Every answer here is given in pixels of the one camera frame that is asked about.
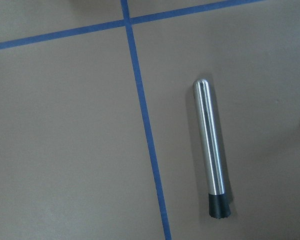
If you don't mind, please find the steel muddler black tip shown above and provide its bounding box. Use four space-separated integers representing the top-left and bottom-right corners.
193 79 231 219

